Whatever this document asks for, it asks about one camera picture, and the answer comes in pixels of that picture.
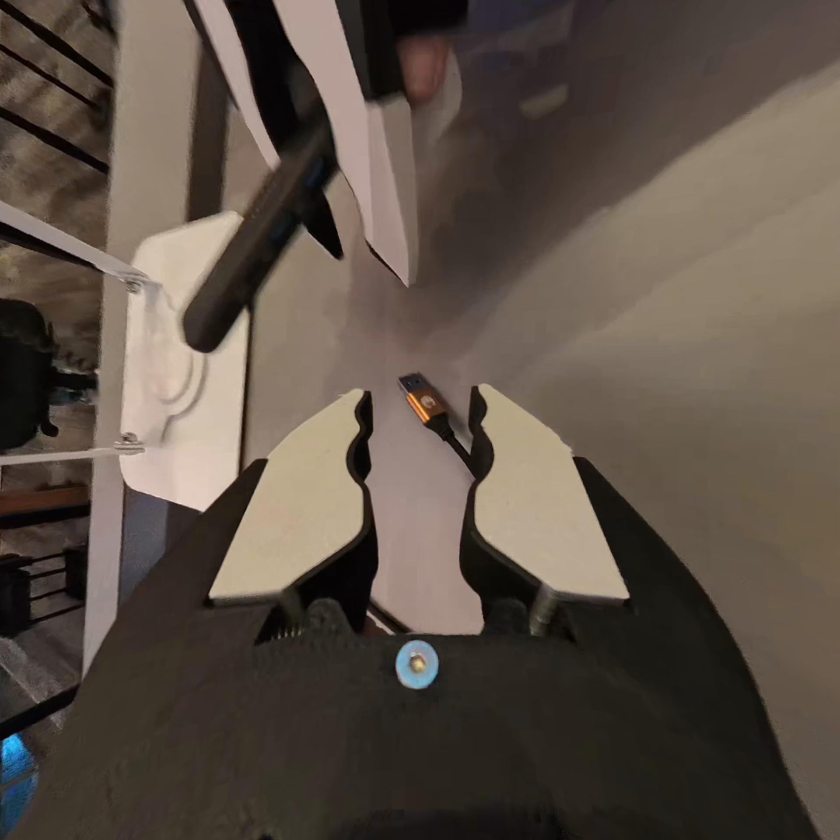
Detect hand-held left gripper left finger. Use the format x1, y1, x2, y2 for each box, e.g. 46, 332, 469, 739
209, 388, 380, 634

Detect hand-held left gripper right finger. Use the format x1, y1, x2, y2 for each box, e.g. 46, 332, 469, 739
459, 384, 631, 636

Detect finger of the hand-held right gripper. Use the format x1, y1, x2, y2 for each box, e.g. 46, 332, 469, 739
192, 0, 284, 172
271, 0, 421, 288

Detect black usb hub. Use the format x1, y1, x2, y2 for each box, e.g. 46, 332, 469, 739
182, 121, 342, 355

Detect black usb cable orange plugs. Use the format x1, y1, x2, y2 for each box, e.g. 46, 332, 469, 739
398, 372, 476, 479

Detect person's right hand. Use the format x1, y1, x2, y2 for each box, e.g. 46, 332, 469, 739
397, 33, 454, 107

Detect white book stand wooden board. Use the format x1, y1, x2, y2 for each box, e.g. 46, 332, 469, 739
0, 200, 253, 513

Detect brown wooden stool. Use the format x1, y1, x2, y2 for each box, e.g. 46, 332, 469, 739
0, 486, 89, 526

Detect black wire cart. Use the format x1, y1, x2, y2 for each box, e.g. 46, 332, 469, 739
0, 548, 86, 637

